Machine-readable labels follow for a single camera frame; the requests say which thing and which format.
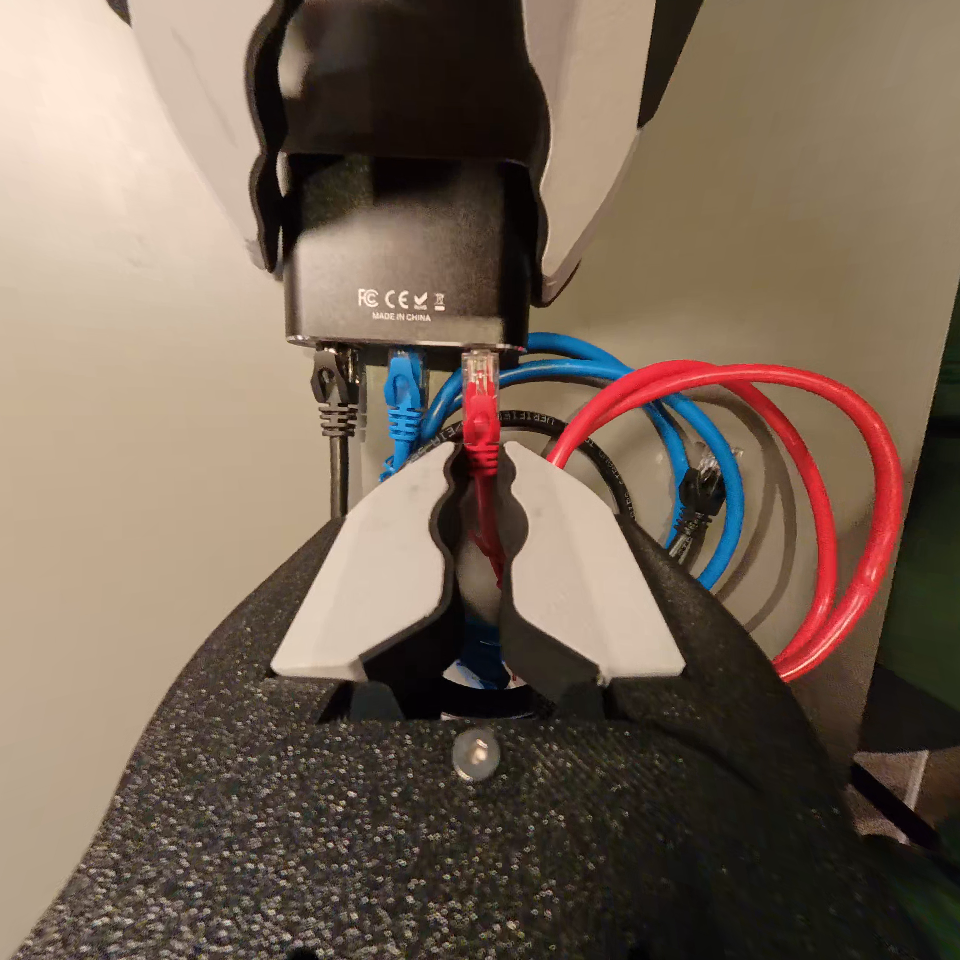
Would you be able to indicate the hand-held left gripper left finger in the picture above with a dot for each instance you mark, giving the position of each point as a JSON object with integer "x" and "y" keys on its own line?
{"x": 375, "y": 585}

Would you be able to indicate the black ethernet switch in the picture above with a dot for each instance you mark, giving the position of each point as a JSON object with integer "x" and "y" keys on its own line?
{"x": 405, "y": 247}

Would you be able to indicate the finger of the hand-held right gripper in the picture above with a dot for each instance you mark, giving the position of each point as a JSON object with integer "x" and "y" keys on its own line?
{"x": 592, "y": 112}
{"x": 195, "y": 112}

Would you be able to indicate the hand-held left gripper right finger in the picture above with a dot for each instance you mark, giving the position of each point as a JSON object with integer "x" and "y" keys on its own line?
{"x": 592, "y": 585}

